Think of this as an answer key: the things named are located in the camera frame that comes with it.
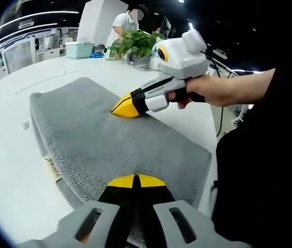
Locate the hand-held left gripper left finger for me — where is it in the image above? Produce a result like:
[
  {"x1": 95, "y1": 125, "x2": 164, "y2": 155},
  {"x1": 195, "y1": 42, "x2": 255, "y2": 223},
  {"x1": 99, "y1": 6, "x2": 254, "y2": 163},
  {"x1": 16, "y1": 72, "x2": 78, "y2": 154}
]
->
[{"x1": 19, "y1": 174, "x2": 136, "y2": 248}]

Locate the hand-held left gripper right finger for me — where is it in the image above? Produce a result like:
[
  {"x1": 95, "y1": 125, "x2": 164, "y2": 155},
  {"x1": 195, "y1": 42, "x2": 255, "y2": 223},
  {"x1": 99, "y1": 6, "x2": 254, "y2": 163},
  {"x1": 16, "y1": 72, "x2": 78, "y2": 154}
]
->
[{"x1": 137, "y1": 174, "x2": 244, "y2": 248}]

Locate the grey towel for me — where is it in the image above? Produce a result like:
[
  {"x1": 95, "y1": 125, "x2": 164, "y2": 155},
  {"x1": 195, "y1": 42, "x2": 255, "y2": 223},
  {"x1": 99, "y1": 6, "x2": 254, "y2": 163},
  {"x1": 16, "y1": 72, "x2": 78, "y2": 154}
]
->
[{"x1": 23, "y1": 76, "x2": 213, "y2": 248}]

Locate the person's right hand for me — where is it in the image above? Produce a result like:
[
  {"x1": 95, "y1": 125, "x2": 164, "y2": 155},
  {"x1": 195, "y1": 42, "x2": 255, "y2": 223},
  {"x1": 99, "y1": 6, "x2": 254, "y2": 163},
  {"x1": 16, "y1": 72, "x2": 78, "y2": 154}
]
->
[{"x1": 166, "y1": 74, "x2": 231, "y2": 110}]

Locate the grey plant pot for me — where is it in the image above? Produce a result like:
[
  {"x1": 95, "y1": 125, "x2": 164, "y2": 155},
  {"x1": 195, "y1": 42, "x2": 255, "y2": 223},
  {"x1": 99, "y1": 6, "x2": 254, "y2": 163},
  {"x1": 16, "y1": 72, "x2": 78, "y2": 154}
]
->
[{"x1": 126, "y1": 51, "x2": 151, "y2": 71}]

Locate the green leafy plant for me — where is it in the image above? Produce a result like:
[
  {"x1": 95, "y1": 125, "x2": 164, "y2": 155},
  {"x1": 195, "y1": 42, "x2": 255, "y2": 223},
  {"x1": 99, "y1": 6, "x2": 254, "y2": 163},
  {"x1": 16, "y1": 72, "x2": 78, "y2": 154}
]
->
[{"x1": 114, "y1": 29, "x2": 162, "y2": 59}]

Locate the green white carton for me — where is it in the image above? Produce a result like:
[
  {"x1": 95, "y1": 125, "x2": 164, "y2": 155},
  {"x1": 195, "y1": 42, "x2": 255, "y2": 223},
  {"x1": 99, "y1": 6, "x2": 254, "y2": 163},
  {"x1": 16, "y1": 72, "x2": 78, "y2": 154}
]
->
[{"x1": 106, "y1": 45, "x2": 118, "y2": 61}]

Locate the mint green storage box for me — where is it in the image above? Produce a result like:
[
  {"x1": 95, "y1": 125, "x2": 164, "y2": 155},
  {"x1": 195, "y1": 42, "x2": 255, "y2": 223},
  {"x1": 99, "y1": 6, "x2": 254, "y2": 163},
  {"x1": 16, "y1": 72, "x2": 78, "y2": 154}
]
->
[{"x1": 65, "y1": 41, "x2": 95, "y2": 60}]

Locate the white square pillar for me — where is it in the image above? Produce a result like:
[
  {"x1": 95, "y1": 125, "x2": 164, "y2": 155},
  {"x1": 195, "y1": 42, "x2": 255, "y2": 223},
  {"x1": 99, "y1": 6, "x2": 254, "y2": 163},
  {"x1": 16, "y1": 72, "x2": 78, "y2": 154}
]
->
[{"x1": 77, "y1": 0, "x2": 128, "y2": 48}]

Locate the person's black clothed torso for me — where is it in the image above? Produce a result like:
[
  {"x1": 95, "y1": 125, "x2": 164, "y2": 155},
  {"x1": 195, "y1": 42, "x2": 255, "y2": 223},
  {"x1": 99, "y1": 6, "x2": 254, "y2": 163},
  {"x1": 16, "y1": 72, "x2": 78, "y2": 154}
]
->
[{"x1": 211, "y1": 66, "x2": 292, "y2": 248}]

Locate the white framed screen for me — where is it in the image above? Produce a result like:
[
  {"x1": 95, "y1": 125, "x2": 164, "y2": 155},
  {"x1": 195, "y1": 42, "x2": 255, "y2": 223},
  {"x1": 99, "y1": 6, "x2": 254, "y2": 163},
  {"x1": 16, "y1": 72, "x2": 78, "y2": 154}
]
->
[{"x1": 1, "y1": 37, "x2": 38, "y2": 74}]

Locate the black cable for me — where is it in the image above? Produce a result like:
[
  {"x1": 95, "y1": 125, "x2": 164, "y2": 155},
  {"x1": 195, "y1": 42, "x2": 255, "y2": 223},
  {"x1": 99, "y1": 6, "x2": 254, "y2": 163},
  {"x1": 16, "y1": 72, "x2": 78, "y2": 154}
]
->
[{"x1": 205, "y1": 50, "x2": 239, "y2": 138}]

